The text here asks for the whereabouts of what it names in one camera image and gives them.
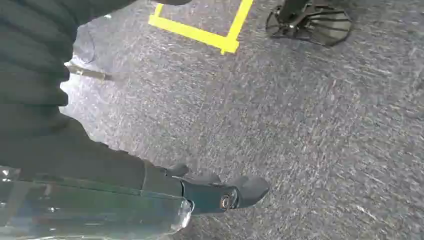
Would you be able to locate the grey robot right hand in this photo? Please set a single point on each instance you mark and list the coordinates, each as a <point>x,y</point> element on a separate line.
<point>82,172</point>

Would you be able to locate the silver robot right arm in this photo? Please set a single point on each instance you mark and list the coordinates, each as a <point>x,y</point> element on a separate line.
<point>30,59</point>

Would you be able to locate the grey metal rod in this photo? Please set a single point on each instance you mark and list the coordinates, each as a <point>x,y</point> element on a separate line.
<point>89,73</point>

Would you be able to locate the yellow floor tape outline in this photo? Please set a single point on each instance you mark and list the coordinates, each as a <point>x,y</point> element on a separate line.
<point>198,34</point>

